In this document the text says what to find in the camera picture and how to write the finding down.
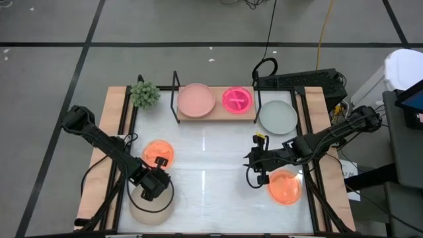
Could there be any pale grey matte plate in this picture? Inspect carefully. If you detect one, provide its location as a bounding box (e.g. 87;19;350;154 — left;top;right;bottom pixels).
258;100;299;136

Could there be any wooden shelf board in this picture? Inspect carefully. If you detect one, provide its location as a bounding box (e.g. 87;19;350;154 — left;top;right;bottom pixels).
176;85;257;122

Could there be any white lidded bin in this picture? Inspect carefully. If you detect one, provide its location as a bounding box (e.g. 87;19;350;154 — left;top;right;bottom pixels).
350;48;423;113

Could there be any yellow hanging cable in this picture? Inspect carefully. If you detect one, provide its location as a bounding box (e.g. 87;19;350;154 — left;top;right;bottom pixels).
315;0;335;71

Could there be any black monitor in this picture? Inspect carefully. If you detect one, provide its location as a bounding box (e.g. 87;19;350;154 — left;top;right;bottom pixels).
395;79;423;130

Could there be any white paper sheet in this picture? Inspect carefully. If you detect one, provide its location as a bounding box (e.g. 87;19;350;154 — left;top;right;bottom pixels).
339;159;362;202

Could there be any pink matte plate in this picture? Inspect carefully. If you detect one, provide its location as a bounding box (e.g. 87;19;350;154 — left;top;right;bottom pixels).
177;83;217;118

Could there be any black cart base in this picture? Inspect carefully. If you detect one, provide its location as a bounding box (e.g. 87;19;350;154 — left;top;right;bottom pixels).
343;163;397;192

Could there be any black metal table frame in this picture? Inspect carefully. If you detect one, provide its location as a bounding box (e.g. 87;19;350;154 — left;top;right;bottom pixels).
73;84;357;238

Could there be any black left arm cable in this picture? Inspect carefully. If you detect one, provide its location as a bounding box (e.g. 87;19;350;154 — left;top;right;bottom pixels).
125;171;175;214

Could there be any orange translucent plate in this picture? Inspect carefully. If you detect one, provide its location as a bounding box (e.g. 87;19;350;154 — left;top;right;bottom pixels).
141;139;175;170
266;169;303;206

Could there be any wooden table side panel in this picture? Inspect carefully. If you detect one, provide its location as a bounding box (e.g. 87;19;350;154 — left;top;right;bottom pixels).
297;86;357;232
75;86;133;231

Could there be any pink translucent plate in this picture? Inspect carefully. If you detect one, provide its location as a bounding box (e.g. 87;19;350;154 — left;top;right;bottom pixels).
221;86;254;115

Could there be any grey cart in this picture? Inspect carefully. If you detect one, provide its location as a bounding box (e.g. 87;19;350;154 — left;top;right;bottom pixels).
382;89;423;189

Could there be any black cable bundle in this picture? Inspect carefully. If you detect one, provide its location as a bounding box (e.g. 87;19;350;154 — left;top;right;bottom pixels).
220;0;265;10

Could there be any black hanging cable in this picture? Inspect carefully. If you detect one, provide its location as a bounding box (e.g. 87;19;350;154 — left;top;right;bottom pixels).
252;0;278;87

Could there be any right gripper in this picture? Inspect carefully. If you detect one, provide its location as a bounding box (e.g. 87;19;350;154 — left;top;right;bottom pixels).
243;134;286;186

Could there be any artificial green potted plant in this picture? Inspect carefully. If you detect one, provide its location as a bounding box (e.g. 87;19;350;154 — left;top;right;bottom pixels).
130;81;162;109

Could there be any beige matte plate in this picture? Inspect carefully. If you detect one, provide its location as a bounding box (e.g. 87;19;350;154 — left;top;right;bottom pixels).
128;183;176;227

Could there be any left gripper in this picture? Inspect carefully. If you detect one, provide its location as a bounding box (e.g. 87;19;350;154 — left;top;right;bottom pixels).
132;157;171;202

